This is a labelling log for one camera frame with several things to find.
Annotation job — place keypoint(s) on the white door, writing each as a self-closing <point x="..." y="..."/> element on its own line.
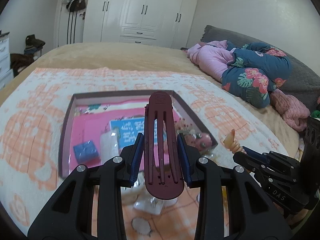
<point x="69" y="26"/>

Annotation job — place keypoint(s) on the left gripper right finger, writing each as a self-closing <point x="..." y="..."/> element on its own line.
<point x="193" y="165"/>

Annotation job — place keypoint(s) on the orange spiral hair curler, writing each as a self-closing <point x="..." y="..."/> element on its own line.
<point x="232" y="144"/>

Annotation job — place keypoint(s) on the pink glitter bow clip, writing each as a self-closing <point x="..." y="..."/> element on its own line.
<point x="185" y="128"/>

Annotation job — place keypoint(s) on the maroon hair clip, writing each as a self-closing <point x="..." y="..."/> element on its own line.
<point x="162" y="171"/>

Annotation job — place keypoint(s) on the blue sponge item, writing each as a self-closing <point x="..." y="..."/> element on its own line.
<point x="85" y="152"/>

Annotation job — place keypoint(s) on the blue floral quilt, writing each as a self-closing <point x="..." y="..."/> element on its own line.
<point x="257" y="70"/>

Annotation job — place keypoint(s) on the white drawer cabinet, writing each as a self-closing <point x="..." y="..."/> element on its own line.
<point x="6" y="73"/>

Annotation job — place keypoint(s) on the clear plastic bag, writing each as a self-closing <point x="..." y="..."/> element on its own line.
<point x="109" y="147"/>

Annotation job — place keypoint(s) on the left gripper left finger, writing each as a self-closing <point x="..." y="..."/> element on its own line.
<point x="131" y="156"/>

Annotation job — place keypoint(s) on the pink knitted cloth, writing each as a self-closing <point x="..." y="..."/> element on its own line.
<point x="292" y="111"/>

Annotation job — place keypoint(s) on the pink fluffy hair clip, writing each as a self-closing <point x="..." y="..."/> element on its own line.
<point x="201" y="141"/>

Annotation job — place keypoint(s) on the dark clothes pile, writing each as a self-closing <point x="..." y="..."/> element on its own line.
<point x="33" y="46"/>

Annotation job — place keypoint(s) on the orange white patterned blanket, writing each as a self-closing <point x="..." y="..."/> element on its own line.
<point x="53" y="112"/>

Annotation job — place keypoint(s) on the white wardrobe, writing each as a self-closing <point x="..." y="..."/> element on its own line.
<point x="162" y="23"/>

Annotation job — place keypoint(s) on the pink quilt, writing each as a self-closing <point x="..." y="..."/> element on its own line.
<point x="212" y="57"/>

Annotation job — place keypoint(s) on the tan bed sheet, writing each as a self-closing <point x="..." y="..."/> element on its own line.
<point x="142" y="58"/>

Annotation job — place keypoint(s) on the brown cardboard box tray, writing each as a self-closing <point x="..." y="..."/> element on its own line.
<point x="180" y="110"/>

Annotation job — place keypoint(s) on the grey pillow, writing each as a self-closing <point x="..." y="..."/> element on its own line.
<point x="303" y="83"/>

